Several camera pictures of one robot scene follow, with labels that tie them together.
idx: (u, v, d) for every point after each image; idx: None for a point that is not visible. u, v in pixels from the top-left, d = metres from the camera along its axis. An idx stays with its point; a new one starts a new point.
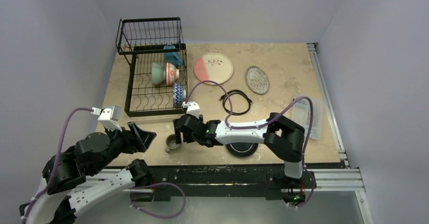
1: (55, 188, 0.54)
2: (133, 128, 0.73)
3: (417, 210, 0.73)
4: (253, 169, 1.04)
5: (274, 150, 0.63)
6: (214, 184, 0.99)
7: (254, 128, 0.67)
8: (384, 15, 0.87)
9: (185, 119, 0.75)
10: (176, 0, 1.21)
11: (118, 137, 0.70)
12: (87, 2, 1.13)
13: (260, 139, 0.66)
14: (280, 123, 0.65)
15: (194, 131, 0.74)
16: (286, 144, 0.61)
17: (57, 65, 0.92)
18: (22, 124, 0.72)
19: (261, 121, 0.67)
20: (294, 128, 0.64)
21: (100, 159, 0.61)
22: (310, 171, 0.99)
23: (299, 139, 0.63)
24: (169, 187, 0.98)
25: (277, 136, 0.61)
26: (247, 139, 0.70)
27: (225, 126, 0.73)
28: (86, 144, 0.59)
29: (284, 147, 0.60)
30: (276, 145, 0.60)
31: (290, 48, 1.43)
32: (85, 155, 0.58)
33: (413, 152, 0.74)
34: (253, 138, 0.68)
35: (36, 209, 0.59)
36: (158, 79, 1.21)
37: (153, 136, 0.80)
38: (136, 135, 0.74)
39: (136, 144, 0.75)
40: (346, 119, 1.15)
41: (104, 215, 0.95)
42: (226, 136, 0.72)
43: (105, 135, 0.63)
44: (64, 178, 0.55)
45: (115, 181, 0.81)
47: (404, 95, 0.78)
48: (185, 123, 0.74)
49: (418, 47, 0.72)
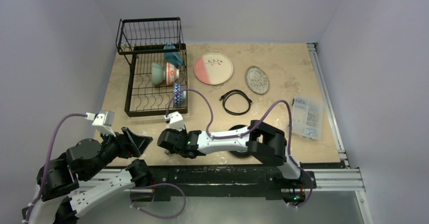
1: (48, 194, 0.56)
2: (127, 133, 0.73)
3: (417, 211, 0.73)
4: (253, 169, 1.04)
5: (259, 157, 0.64)
6: (214, 184, 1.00)
7: (237, 137, 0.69)
8: (384, 16, 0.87)
9: (165, 135, 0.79)
10: (177, 0, 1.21)
11: (111, 143, 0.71)
12: (87, 2, 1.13)
13: (243, 147, 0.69)
14: (260, 129, 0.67)
15: (174, 145, 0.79)
16: (269, 150, 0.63)
17: (57, 65, 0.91)
18: (22, 124, 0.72)
19: (242, 129, 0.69)
20: (274, 133, 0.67)
21: (92, 165, 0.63)
22: (309, 172, 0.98)
23: (280, 143, 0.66)
24: (168, 187, 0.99)
25: (259, 143, 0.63)
26: (231, 148, 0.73)
27: (206, 137, 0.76)
28: (77, 150, 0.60)
29: (267, 153, 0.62)
30: (260, 151, 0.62)
31: (290, 48, 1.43)
32: (76, 162, 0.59)
33: (413, 152, 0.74)
34: (237, 146, 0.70)
35: (36, 212, 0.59)
36: (158, 79, 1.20)
37: (149, 140, 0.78)
38: (130, 140, 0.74)
39: (130, 149, 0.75)
40: (346, 119, 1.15)
41: (104, 215, 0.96)
42: (210, 146, 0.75)
43: (96, 141, 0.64)
44: (56, 185, 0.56)
45: (115, 182, 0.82)
47: (404, 96, 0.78)
48: (164, 138, 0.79)
49: (418, 48, 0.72)
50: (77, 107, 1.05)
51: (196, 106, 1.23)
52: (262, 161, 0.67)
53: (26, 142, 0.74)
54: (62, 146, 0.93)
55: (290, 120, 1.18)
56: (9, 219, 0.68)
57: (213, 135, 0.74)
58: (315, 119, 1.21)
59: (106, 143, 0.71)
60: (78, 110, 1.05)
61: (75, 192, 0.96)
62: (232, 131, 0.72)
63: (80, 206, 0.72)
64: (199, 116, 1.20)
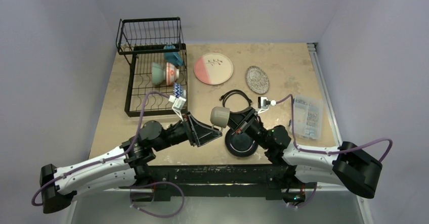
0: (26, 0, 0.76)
1: (132, 164, 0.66)
2: (190, 120, 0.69)
3: (418, 210, 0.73)
4: (253, 169, 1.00)
5: (344, 181, 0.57)
6: (214, 183, 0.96)
7: (324, 154, 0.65)
8: (384, 16, 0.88)
9: (286, 141, 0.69)
10: (176, 1, 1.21)
11: (177, 128, 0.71)
12: (87, 3, 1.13)
13: (329, 166, 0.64)
14: (354, 154, 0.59)
15: (276, 149, 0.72)
16: (358, 176, 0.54)
17: (58, 67, 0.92)
18: (22, 124, 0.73)
19: (332, 148, 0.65)
20: (370, 162, 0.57)
21: (157, 145, 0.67)
22: (314, 183, 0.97)
23: (375, 174, 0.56)
24: (168, 187, 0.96)
25: (350, 168, 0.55)
26: (317, 165, 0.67)
27: (293, 147, 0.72)
28: (147, 131, 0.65)
29: (357, 179, 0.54)
30: (347, 175, 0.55)
31: (290, 48, 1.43)
32: (144, 141, 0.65)
33: (412, 152, 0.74)
34: (322, 164, 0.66)
35: (89, 171, 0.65)
36: (158, 79, 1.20)
37: (216, 135, 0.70)
38: (191, 128, 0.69)
39: (189, 137, 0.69)
40: (346, 119, 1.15)
41: (106, 214, 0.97)
42: (294, 159, 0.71)
43: (158, 122, 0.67)
44: (137, 158, 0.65)
45: (120, 174, 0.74)
47: (403, 96, 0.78)
48: (283, 143, 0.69)
49: (418, 49, 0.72)
50: (78, 108, 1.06)
51: (196, 105, 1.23)
52: (349, 188, 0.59)
53: (27, 143, 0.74)
54: (62, 146, 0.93)
55: (290, 120, 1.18)
56: (11, 218, 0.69)
57: (300, 148, 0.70)
58: (316, 119, 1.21)
59: (174, 126, 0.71)
60: (79, 110, 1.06)
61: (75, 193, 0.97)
62: (320, 147, 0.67)
63: (83, 190, 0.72)
64: (199, 116, 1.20)
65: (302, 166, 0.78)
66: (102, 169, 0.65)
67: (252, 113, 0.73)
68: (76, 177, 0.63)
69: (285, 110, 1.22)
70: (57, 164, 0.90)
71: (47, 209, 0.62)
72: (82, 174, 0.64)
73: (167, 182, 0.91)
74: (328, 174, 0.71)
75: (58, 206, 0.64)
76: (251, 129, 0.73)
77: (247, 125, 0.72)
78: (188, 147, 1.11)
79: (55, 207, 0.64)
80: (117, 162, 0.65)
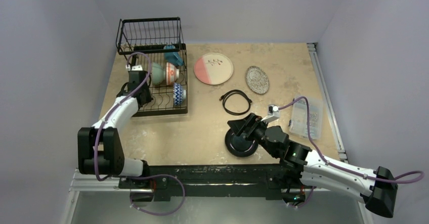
0: (26, 1, 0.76)
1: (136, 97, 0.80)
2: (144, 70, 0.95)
3: (419, 211, 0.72)
4: (253, 169, 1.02)
5: (370, 203, 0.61)
6: (214, 184, 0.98)
7: (359, 176, 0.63)
8: (384, 16, 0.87)
9: (296, 148, 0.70)
10: (176, 1, 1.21)
11: None
12: (87, 2, 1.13)
13: (362, 189, 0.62)
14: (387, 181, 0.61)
15: (280, 150, 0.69)
16: (389, 204, 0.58)
17: (57, 67, 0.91)
18: (21, 125, 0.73)
19: (368, 171, 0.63)
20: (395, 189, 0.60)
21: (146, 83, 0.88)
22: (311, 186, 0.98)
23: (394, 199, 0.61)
24: (168, 187, 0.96)
25: (386, 194, 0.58)
26: (341, 180, 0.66)
27: (318, 158, 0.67)
28: (131, 75, 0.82)
29: (387, 207, 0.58)
30: (383, 202, 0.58)
31: (290, 48, 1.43)
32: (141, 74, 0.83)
33: (413, 151, 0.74)
34: (353, 184, 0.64)
35: (120, 112, 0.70)
36: (158, 79, 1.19)
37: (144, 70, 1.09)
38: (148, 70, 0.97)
39: None
40: (346, 119, 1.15)
41: (104, 215, 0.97)
42: (318, 170, 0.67)
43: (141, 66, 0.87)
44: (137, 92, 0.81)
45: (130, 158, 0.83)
47: (403, 97, 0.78)
48: (278, 140, 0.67)
49: (418, 49, 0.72)
50: (78, 108, 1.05)
51: (196, 105, 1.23)
52: (365, 204, 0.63)
53: (26, 142, 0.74)
54: (62, 146, 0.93)
55: (290, 120, 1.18)
56: (12, 219, 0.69)
57: (330, 162, 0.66)
58: (316, 119, 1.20)
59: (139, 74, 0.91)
60: (79, 110, 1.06)
61: (74, 195, 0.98)
62: (353, 167, 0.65)
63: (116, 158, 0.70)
64: (199, 116, 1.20)
65: (311, 174, 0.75)
66: (127, 105, 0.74)
67: (253, 117, 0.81)
68: (115, 119, 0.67)
69: (285, 110, 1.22)
70: (57, 164, 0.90)
71: (112, 169, 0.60)
72: (116, 116, 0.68)
73: (169, 176, 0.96)
74: (344, 188, 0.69)
75: (118, 158, 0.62)
76: (256, 132, 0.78)
77: (251, 129, 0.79)
78: (187, 147, 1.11)
79: (118, 161, 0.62)
80: (129, 100, 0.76)
